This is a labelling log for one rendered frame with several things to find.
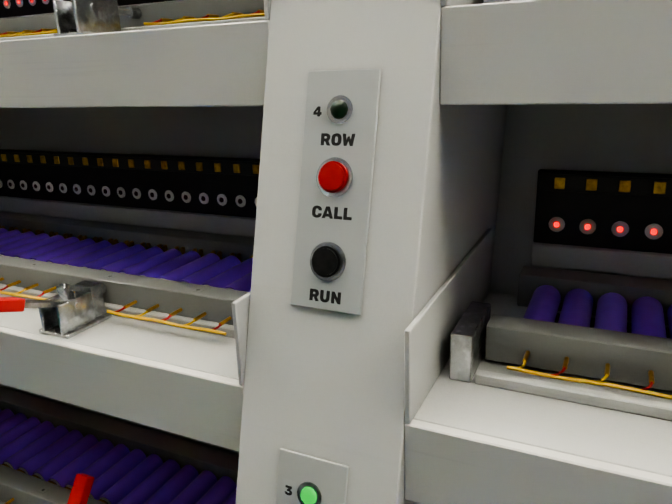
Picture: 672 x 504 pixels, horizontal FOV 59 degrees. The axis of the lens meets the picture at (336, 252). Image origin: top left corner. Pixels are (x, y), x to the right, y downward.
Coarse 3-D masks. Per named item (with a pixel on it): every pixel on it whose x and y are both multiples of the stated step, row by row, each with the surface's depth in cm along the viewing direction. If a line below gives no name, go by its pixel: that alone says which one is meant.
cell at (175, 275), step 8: (208, 256) 50; (216, 256) 50; (192, 264) 48; (200, 264) 48; (208, 264) 49; (168, 272) 46; (176, 272) 46; (184, 272) 46; (192, 272) 47; (176, 280) 45
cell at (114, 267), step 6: (156, 246) 53; (144, 252) 51; (150, 252) 52; (156, 252) 52; (162, 252) 53; (126, 258) 50; (132, 258) 50; (138, 258) 50; (144, 258) 51; (114, 264) 48; (120, 264) 49; (126, 264) 49; (132, 264) 50; (108, 270) 48; (114, 270) 48
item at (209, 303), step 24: (0, 264) 48; (24, 264) 48; (48, 264) 48; (24, 288) 46; (48, 288) 47; (120, 288) 43; (144, 288) 42; (168, 288) 41; (192, 288) 41; (216, 288) 41; (144, 312) 41; (168, 312) 42; (192, 312) 41; (216, 312) 40
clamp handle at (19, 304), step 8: (56, 288) 41; (64, 288) 40; (64, 296) 41; (0, 304) 36; (8, 304) 36; (16, 304) 37; (24, 304) 37; (32, 304) 38; (40, 304) 39; (48, 304) 39; (56, 304) 40; (0, 312) 36
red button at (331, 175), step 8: (328, 168) 30; (336, 168) 30; (344, 168) 30; (320, 176) 30; (328, 176) 30; (336, 176) 30; (344, 176) 30; (320, 184) 30; (328, 184) 30; (336, 184) 30; (344, 184) 30; (336, 192) 30
